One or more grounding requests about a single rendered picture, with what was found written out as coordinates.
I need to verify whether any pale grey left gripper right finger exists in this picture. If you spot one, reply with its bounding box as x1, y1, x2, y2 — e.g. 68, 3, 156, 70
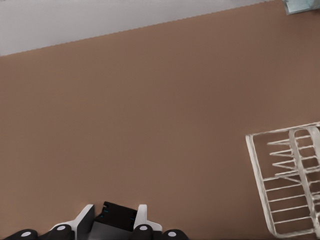
130, 204, 164, 240

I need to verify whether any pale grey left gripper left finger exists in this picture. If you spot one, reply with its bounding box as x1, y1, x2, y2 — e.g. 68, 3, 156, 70
45, 204, 96, 240

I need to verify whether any black button switch box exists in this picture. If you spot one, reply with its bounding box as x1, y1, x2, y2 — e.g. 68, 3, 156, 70
87, 201, 139, 240

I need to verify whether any white wire dish rack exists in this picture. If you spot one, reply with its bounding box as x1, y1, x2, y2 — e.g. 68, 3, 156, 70
245, 121, 320, 239

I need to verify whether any silver frame post foot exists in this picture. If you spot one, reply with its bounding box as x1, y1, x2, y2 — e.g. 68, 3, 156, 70
282, 0, 320, 16

